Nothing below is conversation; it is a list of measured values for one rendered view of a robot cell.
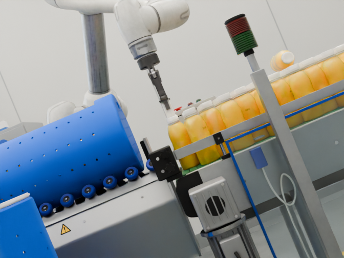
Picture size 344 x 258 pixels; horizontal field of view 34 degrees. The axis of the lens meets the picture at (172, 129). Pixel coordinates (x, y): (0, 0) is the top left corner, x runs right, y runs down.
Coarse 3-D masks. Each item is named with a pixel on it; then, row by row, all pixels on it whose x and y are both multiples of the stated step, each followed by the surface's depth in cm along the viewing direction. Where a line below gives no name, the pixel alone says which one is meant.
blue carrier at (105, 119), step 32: (64, 128) 181; (96, 128) 179; (128, 128) 197; (0, 160) 180; (64, 160) 178; (96, 160) 179; (128, 160) 181; (0, 192) 178; (32, 192) 180; (64, 192) 183
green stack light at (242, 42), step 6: (234, 36) 154; (240, 36) 153; (246, 36) 153; (252, 36) 154; (234, 42) 154; (240, 42) 153; (246, 42) 153; (252, 42) 153; (234, 48) 156; (240, 48) 154; (246, 48) 153; (252, 48) 154; (240, 54) 157
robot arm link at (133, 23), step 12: (120, 0) 192; (132, 0) 192; (120, 12) 191; (132, 12) 190; (144, 12) 192; (156, 12) 195; (120, 24) 192; (132, 24) 190; (144, 24) 191; (156, 24) 195; (132, 36) 191; (144, 36) 191
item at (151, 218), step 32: (128, 192) 180; (160, 192) 179; (64, 224) 180; (96, 224) 179; (128, 224) 179; (160, 224) 180; (64, 256) 179; (96, 256) 181; (128, 256) 182; (160, 256) 184; (192, 256) 185
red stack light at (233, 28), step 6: (240, 18) 153; (246, 18) 154; (228, 24) 154; (234, 24) 153; (240, 24) 153; (246, 24) 154; (228, 30) 155; (234, 30) 153; (240, 30) 153; (246, 30) 153
